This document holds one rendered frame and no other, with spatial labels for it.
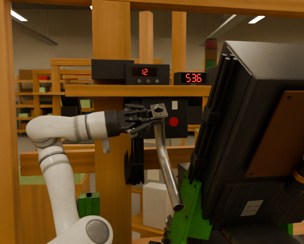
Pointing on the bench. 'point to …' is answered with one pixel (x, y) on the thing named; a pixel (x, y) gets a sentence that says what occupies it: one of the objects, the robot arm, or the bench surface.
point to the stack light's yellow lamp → (210, 55)
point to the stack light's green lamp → (210, 64)
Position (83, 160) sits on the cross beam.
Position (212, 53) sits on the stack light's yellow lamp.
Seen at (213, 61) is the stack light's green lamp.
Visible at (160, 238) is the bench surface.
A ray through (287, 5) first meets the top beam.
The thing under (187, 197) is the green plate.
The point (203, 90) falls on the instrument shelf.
